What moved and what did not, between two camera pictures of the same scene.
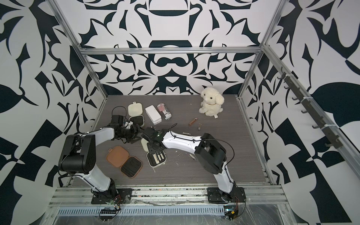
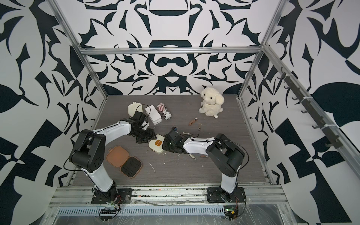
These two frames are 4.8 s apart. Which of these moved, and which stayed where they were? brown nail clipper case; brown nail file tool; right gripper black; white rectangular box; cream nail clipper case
Moved: cream nail clipper case; right gripper black
Stayed: white rectangular box; brown nail clipper case; brown nail file tool
